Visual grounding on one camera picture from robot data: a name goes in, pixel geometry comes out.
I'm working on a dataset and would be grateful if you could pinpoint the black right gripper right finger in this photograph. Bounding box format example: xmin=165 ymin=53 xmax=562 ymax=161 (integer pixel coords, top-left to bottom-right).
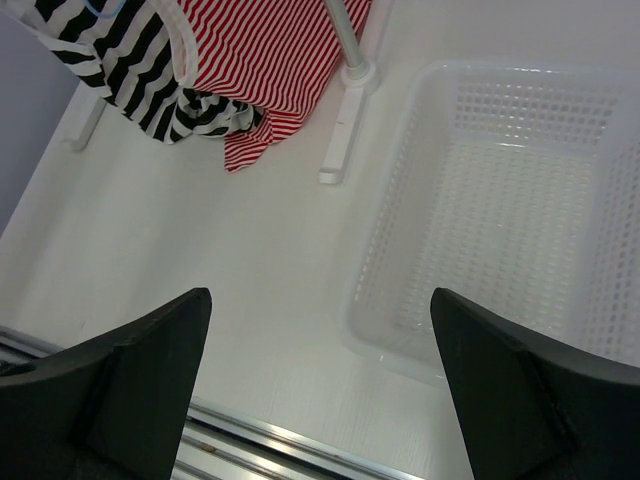
xmin=430 ymin=288 xmax=639 ymax=479

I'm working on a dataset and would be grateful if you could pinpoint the black white striped tank top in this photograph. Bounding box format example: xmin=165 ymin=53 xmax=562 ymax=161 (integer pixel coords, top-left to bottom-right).
xmin=1 ymin=1 xmax=262 ymax=144

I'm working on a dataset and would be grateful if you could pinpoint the blue wire hanger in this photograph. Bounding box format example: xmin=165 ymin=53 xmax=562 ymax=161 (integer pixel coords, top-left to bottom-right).
xmin=83 ymin=0 xmax=126 ymax=20

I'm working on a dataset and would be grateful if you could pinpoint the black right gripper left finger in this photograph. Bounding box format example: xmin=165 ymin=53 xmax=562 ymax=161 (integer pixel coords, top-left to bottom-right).
xmin=1 ymin=287 xmax=212 ymax=479

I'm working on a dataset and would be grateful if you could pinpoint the white plastic basket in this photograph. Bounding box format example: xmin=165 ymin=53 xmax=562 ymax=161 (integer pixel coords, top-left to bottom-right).
xmin=339 ymin=61 xmax=639 ymax=386

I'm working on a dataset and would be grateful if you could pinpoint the red white striped tank top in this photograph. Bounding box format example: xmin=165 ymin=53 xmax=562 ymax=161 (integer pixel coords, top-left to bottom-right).
xmin=167 ymin=1 xmax=341 ymax=172

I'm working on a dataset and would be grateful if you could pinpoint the aluminium mounting rail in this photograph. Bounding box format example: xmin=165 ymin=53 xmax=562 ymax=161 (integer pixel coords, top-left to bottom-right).
xmin=0 ymin=324 xmax=431 ymax=480

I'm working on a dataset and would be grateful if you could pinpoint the white and silver clothes rack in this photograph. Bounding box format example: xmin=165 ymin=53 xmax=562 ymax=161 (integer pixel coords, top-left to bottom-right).
xmin=59 ymin=1 xmax=393 ymax=185

